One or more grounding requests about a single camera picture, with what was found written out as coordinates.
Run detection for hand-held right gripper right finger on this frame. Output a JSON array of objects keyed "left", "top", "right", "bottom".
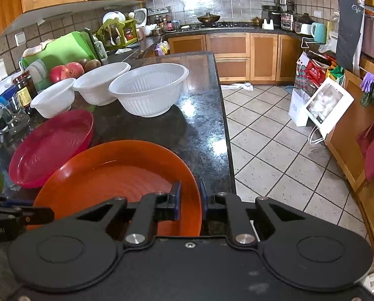
[{"left": 200, "top": 180, "right": 313, "bottom": 248}]

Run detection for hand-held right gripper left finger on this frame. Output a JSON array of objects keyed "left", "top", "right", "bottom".
[{"left": 68, "top": 180, "right": 183, "bottom": 248}]

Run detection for orange plastic bowl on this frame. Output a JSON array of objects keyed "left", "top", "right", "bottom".
[{"left": 27, "top": 140, "right": 203, "bottom": 237}]

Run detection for medium white smooth bowl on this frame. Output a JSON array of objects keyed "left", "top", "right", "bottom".
[{"left": 72, "top": 62, "right": 131, "bottom": 106}]

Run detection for white plates in rack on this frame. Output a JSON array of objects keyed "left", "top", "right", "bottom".
[{"left": 102, "top": 12, "right": 126, "bottom": 26}]

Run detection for red plastic plate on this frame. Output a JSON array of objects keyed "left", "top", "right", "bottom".
[{"left": 8, "top": 110, "right": 94, "bottom": 189}]

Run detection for clear drinking glass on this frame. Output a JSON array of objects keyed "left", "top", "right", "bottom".
[{"left": 4, "top": 93, "right": 31, "bottom": 135}]

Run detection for white and blue carton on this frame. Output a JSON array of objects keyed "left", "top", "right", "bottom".
[{"left": 0, "top": 78, "right": 18, "bottom": 109}]

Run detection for dark sauce jar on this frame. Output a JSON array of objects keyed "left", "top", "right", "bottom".
[{"left": 12, "top": 70, "right": 39, "bottom": 115}]

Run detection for large white ribbed bowl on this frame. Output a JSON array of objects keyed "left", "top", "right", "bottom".
[{"left": 108, "top": 63, "right": 189, "bottom": 118}]

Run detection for small white ribbed bowl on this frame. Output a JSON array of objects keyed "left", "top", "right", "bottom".
[{"left": 30, "top": 78, "right": 76, "bottom": 119}]

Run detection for white floor rag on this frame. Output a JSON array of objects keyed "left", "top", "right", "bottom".
[{"left": 221, "top": 82, "right": 255, "bottom": 91}]

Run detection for white paper bag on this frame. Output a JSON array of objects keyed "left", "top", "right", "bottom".
[{"left": 289, "top": 88, "right": 313, "bottom": 127}]

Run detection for red apple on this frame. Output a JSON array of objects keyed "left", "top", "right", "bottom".
[
  {"left": 65, "top": 62, "right": 85, "bottom": 79},
  {"left": 49, "top": 65, "right": 66, "bottom": 84}
]

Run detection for wooden lower cabinets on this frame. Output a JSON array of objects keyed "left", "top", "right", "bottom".
[{"left": 167, "top": 32, "right": 302, "bottom": 84}]

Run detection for wooden shelf unit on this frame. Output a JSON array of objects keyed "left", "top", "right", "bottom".
[{"left": 325, "top": 0, "right": 374, "bottom": 261}]

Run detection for white cloth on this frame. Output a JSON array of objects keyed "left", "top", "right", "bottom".
[{"left": 22, "top": 40, "right": 55, "bottom": 57}]

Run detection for white paper sheet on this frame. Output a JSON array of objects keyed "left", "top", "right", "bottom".
[{"left": 305, "top": 77, "right": 355, "bottom": 135}]

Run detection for green cutting board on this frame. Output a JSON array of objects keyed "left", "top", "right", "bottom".
[{"left": 20, "top": 31, "right": 97, "bottom": 71}]

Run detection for red gift bags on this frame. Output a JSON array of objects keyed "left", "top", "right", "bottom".
[{"left": 295, "top": 57, "right": 331, "bottom": 90}]

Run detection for green dish rack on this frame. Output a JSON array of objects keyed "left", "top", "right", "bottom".
[{"left": 97, "top": 19, "right": 139, "bottom": 51}]

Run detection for row of condiment bottles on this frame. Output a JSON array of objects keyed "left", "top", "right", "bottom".
[{"left": 154, "top": 14, "right": 175, "bottom": 32}]

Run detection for gas hob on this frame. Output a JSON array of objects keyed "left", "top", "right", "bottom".
[{"left": 187, "top": 22, "right": 255, "bottom": 30}]

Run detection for wok with lid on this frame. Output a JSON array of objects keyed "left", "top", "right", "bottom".
[{"left": 197, "top": 12, "right": 221, "bottom": 24}]

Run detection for white rice cooker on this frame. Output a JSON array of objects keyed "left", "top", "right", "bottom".
[{"left": 134, "top": 8, "right": 149, "bottom": 27}]

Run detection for black coffee maker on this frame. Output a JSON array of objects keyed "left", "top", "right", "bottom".
[{"left": 261, "top": 9, "right": 281, "bottom": 29}]

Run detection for purple glove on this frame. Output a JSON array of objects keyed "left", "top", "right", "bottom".
[{"left": 360, "top": 71, "right": 374, "bottom": 93}]

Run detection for teal mug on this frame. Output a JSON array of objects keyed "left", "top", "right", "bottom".
[{"left": 310, "top": 22, "right": 328, "bottom": 44}]

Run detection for stacked steel pots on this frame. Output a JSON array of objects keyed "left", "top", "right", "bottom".
[{"left": 275, "top": 0, "right": 294, "bottom": 13}]

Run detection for dark hanging apron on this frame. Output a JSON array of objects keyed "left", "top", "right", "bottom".
[{"left": 335, "top": 0, "right": 366, "bottom": 71}]

